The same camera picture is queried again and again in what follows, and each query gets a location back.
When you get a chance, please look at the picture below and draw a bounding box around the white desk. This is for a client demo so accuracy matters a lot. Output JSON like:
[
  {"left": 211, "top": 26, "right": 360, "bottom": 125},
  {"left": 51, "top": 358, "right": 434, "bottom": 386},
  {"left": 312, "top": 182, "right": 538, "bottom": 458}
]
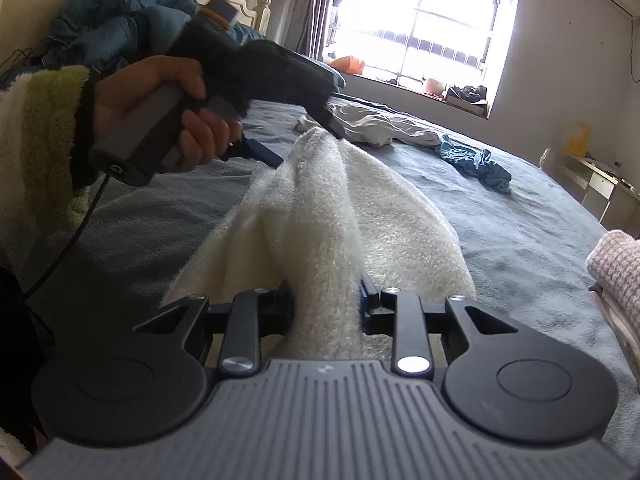
[{"left": 560, "top": 152, "right": 640, "bottom": 238}]

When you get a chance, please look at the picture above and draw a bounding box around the box of dark clothes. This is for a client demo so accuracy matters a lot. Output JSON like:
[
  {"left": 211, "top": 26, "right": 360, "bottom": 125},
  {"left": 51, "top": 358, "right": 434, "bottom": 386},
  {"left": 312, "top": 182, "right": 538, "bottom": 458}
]
[{"left": 445, "top": 85, "right": 488, "bottom": 111}]

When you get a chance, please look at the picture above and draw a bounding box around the grey curtain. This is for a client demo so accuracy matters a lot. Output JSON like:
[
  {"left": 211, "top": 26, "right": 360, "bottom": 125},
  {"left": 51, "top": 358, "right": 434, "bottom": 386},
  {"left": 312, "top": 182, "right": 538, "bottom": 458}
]
[{"left": 277, "top": 0, "right": 341, "bottom": 61}]

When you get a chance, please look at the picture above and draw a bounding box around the orange bag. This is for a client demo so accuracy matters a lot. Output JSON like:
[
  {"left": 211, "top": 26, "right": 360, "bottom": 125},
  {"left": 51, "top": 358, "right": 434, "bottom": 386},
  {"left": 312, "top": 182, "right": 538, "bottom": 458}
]
[{"left": 330, "top": 55, "right": 366, "bottom": 75}]

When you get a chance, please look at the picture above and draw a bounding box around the crumpled white shirt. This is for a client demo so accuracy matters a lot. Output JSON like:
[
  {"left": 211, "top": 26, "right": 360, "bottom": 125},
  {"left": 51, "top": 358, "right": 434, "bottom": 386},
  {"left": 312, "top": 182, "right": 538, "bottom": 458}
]
[{"left": 297, "top": 102, "right": 443, "bottom": 148}]

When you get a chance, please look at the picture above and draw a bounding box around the person's left hand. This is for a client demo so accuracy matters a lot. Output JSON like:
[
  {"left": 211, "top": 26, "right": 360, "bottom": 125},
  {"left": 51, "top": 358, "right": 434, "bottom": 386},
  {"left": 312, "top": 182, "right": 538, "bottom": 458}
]
[{"left": 95, "top": 55, "right": 246, "bottom": 172}]

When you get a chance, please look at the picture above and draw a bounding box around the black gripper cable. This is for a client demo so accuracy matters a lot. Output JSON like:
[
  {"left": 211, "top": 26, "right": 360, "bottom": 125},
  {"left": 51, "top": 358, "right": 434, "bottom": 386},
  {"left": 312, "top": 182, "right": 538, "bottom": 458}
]
[{"left": 20, "top": 175, "right": 108, "bottom": 301}]

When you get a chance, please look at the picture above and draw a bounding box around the bed with grey sheet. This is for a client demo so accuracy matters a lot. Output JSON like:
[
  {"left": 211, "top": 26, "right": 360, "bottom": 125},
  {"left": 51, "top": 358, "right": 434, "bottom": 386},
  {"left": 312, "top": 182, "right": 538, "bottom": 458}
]
[{"left": 0, "top": 57, "right": 640, "bottom": 471}]

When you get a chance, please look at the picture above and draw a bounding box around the folded beige garment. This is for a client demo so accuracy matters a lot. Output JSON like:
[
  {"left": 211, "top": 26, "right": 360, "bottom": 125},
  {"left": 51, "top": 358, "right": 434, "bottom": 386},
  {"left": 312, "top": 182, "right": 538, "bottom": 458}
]
[{"left": 590, "top": 284, "right": 640, "bottom": 376}]

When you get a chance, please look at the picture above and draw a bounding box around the teal duvet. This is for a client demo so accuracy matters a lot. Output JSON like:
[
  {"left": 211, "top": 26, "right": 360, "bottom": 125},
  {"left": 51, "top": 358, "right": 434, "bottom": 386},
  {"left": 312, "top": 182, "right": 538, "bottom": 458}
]
[{"left": 42, "top": 0, "right": 266, "bottom": 71}]

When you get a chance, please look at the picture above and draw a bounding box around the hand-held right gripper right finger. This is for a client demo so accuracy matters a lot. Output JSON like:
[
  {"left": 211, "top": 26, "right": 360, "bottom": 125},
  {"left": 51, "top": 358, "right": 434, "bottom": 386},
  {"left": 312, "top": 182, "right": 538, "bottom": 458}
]
[{"left": 357, "top": 272, "right": 518, "bottom": 380}]

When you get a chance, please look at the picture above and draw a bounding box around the cream fuzzy sweater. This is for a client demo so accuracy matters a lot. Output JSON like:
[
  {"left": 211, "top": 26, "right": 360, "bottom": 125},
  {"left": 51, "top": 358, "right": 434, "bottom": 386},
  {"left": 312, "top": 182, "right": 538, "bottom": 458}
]
[{"left": 162, "top": 126, "right": 476, "bottom": 361}]

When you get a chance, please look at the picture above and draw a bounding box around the yellow box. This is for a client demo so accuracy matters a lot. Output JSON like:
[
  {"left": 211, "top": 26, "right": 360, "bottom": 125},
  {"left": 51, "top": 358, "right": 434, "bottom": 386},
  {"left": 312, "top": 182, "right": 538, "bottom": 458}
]
[{"left": 562, "top": 122, "right": 591, "bottom": 157}]

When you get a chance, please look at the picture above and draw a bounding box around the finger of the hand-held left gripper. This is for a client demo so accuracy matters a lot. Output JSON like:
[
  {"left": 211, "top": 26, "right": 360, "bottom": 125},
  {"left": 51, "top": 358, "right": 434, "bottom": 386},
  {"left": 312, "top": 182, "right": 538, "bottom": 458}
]
[
  {"left": 222, "top": 136, "right": 284, "bottom": 168},
  {"left": 306, "top": 94, "right": 347, "bottom": 140}
]

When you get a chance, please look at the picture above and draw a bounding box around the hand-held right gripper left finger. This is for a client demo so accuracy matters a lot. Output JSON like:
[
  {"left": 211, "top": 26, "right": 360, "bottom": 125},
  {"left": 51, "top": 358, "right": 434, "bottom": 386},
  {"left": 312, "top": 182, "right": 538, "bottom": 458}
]
[{"left": 132, "top": 280, "right": 296, "bottom": 377}]

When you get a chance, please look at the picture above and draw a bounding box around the window with metal grille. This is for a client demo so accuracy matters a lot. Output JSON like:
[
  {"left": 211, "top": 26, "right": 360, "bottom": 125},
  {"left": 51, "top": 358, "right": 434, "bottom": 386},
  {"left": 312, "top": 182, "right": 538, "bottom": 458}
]
[{"left": 330, "top": 0, "right": 523, "bottom": 118}]

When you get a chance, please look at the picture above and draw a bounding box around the crumpled blue garment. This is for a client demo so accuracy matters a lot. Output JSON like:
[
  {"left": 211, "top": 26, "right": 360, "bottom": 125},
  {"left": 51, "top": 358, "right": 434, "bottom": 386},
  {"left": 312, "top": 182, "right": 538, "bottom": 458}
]
[{"left": 435, "top": 133, "right": 513, "bottom": 195}]

